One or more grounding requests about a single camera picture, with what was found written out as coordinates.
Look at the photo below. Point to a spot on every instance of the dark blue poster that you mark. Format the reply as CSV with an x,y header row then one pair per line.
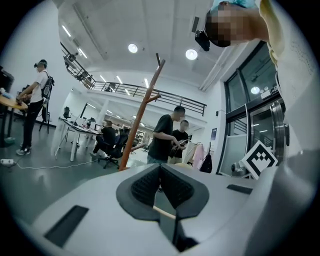
x,y
213,133

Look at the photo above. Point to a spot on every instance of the black equipment case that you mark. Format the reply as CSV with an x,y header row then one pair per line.
x,y
5,80

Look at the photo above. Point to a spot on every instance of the steel door column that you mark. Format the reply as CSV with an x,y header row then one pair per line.
x,y
280,130

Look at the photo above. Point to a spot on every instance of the teal head cover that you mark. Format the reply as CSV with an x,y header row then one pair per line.
x,y
237,2

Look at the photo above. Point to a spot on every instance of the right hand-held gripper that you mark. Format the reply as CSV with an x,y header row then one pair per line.
x,y
260,160

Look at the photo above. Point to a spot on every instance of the white power strip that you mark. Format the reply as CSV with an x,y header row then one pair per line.
x,y
6,161

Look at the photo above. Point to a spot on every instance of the person's head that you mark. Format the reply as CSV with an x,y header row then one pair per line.
x,y
232,25

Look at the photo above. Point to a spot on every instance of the black office chair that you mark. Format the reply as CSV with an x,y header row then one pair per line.
x,y
66,113
117,150

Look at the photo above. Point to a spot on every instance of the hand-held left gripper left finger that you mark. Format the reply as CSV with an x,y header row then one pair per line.
x,y
87,200

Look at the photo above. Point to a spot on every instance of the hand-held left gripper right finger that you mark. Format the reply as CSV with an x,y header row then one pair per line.
x,y
220,200

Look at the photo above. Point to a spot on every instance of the pink garment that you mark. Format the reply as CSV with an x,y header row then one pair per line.
x,y
197,156

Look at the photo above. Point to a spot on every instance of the black mezzanine railing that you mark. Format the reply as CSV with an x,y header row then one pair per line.
x,y
175,100

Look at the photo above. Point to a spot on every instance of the black bag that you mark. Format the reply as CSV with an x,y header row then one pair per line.
x,y
206,162

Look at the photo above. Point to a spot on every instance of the white desk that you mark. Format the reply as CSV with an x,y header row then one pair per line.
x,y
80,128

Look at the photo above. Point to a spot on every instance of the round ceiling lamp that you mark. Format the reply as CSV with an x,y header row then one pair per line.
x,y
191,54
132,48

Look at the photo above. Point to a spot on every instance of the black head-mounted camera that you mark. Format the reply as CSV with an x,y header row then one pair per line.
x,y
203,40

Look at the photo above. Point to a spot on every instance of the black backpack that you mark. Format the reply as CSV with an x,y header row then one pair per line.
x,y
47,87

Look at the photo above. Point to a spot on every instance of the red-brown wooden coat stand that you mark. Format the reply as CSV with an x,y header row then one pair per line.
x,y
132,132

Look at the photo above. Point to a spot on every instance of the blue cloth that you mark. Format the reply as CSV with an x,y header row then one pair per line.
x,y
6,96

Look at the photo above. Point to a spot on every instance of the black framed glass door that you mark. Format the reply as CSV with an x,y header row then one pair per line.
x,y
260,75

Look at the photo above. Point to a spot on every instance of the round wooden table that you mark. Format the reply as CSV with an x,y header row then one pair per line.
x,y
13,103

